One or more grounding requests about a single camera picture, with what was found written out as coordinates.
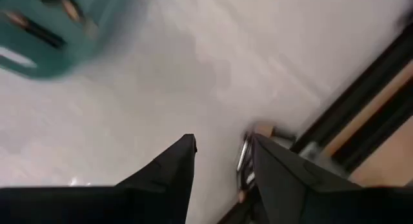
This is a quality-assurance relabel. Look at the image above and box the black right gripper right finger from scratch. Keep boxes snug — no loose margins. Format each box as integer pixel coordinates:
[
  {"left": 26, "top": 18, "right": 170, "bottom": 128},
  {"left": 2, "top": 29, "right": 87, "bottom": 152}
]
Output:
[{"left": 250, "top": 132, "right": 413, "bottom": 224}]

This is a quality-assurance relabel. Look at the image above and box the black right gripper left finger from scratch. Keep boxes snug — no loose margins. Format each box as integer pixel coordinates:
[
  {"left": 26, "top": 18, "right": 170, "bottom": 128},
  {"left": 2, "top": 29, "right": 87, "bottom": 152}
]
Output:
[{"left": 0, "top": 132, "right": 198, "bottom": 224}]

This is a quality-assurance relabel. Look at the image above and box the teal plastic bin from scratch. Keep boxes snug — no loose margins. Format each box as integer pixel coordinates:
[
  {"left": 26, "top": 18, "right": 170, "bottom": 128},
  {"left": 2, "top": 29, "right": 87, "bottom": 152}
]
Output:
[{"left": 0, "top": 0, "right": 130, "bottom": 80}]

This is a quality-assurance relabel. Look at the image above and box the loose screws right edge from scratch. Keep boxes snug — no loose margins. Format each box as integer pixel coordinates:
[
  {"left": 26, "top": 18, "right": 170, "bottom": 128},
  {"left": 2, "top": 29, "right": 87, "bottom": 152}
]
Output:
[
  {"left": 237, "top": 181, "right": 257, "bottom": 204},
  {"left": 236, "top": 133, "right": 253, "bottom": 190}
]

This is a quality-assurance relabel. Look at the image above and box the black table frame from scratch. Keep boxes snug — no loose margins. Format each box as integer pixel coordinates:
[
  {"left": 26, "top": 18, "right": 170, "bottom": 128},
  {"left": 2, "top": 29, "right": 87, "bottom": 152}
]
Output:
[{"left": 216, "top": 22, "right": 413, "bottom": 224}]

